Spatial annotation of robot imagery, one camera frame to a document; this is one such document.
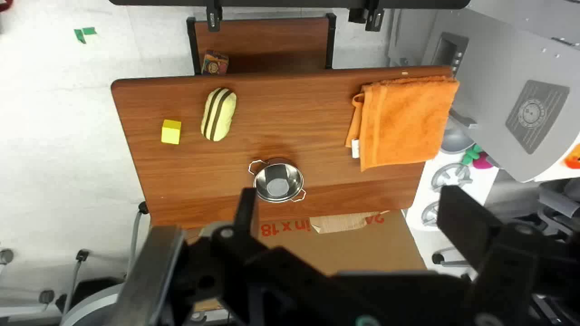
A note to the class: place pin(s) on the white round-cornered table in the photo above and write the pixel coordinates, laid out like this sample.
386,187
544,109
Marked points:
422,205

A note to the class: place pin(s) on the yellow sponge block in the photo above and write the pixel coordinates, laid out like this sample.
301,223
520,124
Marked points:
217,115

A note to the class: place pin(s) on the grey metal tools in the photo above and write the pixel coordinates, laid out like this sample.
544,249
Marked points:
449,176

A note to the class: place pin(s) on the yellow cube block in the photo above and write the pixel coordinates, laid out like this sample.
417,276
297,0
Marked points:
170,131

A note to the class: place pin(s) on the green and pink toy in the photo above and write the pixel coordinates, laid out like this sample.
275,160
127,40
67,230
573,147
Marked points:
475,158

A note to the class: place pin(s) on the orange toy piece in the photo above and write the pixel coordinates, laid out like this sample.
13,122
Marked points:
573,156

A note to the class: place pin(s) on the brown cardboard panel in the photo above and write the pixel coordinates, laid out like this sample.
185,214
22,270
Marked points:
373,247

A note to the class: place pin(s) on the orange folded towel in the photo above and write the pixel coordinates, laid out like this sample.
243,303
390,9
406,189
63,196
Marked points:
400,120

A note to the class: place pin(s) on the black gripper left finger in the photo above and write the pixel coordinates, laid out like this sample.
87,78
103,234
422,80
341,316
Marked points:
246,214

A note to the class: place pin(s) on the small steel pot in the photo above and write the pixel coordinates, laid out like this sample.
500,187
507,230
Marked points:
265,185

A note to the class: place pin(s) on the small brown cube box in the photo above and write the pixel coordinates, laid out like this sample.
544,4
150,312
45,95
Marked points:
214,64

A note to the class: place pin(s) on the white grey machine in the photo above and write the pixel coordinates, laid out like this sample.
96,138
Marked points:
495,60

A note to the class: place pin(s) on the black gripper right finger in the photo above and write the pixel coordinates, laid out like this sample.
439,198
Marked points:
468,227

